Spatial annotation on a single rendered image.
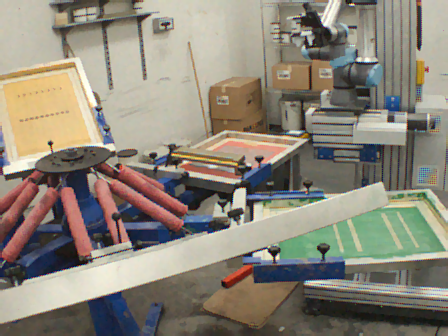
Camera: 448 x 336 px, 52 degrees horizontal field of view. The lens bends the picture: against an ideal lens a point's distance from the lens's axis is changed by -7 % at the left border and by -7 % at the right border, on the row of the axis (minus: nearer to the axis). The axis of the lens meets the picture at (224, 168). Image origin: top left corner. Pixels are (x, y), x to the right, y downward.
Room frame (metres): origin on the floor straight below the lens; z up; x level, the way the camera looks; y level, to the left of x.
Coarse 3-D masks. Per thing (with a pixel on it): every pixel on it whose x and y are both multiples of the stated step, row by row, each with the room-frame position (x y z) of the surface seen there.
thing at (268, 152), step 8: (248, 152) 2.70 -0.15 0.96; (256, 152) 2.69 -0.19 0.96; (264, 152) 2.68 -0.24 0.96; (272, 152) 2.66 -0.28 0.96; (280, 152) 2.66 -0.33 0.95; (248, 160) 2.56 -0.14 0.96; (264, 160) 2.54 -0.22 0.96; (224, 176) 2.34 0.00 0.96; (232, 176) 2.33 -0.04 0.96; (240, 176) 2.33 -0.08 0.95
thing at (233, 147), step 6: (222, 144) 2.90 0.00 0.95; (228, 144) 2.88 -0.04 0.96; (234, 144) 2.87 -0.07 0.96; (240, 144) 2.86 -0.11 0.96; (216, 150) 2.78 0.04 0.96; (222, 150) 2.77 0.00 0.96; (228, 150) 2.76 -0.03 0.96; (234, 150) 2.76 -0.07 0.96; (240, 150) 2.75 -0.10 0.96; (186, 168) 2.51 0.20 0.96; (192, 168) 2.50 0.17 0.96; (198, 168) 2.49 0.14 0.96; (204, 168) 2.49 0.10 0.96
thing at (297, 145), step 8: (216, 136) 2.96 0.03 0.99; (224, 136) 3.00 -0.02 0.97; (232, 136) 3.01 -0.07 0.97; (240, 136) 2.98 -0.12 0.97; (248, 136) 2.94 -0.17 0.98; (256, 136) 2.91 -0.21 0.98; (264, 136) 2.88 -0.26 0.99; (272, 136) 2.87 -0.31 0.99; (280, 136) 2.85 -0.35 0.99; (200, 144) 2.81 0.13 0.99; (208, 144) 2.86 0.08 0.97; (288, 144) 2.78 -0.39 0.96; (296, 144) 2.67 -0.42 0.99; (304, 144) 2.70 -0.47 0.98; (288, 152) 2.54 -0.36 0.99; (296, 152) 2.61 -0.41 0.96; (272, 160) 2.43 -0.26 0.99; (280, 160) 2.46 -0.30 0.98; (272, 168) 2.38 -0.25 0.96
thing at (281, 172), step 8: (288, 160) 2.68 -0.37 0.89; (280, 168) 2.60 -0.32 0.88; (288, 168) 2.69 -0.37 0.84; (272, 176) 2.54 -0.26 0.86; (280, 176) 2.60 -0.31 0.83; (288, 176) 2.67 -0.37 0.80; (264, 184) 2.45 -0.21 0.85; (280, 184) 2.61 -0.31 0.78; (288, 184) 2.67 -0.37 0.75; (256, 192) 2.40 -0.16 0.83; (248, 200) 2.33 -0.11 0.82
